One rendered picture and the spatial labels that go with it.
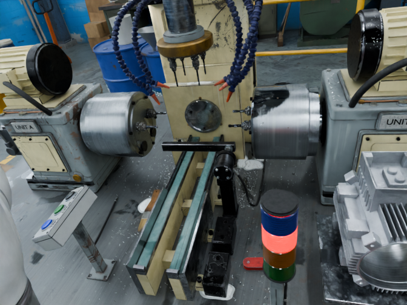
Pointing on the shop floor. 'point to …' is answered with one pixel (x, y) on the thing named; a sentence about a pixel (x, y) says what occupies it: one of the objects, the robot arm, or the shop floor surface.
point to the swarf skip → (326, 22)
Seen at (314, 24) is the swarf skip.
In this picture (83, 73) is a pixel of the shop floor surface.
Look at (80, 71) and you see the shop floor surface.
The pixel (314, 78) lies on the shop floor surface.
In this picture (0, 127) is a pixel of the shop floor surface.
